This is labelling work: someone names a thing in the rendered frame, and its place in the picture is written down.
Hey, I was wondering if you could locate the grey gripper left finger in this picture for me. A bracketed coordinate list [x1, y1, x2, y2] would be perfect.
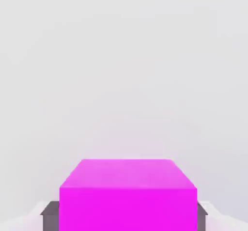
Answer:
[3, 200, 60, 231]

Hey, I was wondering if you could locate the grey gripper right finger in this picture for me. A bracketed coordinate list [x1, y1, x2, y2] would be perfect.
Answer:
[197, 200, 247, 231]

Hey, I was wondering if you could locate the small magenta cube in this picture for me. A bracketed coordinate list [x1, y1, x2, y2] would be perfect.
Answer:
[59, 158, 198, 231]

